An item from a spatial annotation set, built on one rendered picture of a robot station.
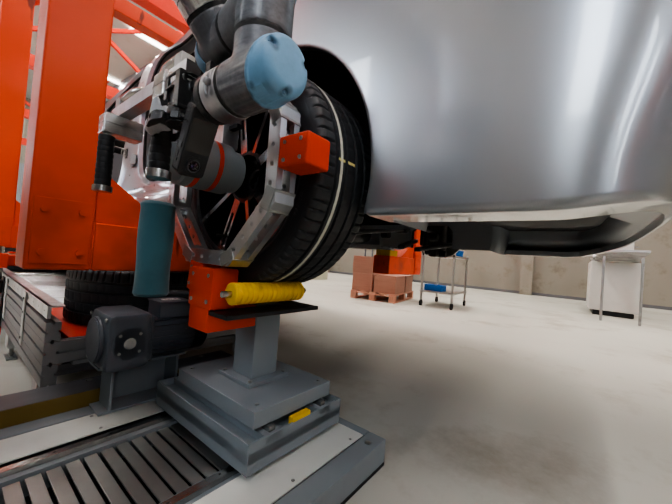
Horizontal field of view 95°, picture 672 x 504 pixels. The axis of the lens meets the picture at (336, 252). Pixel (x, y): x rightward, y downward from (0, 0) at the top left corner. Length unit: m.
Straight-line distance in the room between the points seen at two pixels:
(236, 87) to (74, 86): 0.95
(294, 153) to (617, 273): 6.57
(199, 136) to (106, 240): 0.81
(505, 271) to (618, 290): 4.21
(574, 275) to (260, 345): 9.97
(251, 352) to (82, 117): 0.92
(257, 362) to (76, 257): 0.67
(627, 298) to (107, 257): 6.88
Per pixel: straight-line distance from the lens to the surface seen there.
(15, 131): 3.29
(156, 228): 0.96
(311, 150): 0.68
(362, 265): 5.02
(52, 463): 1.15
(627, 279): 6.97
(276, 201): 0.72
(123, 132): 1.03
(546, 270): 10.56
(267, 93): 0.43
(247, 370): 1.05
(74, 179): 1.30
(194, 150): 0.57
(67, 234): 1.28
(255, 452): 0.90
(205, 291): 0.90
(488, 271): 10.69
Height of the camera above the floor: 0.62
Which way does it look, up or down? 1 degrees up
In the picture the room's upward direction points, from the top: 4 degrees clockwise
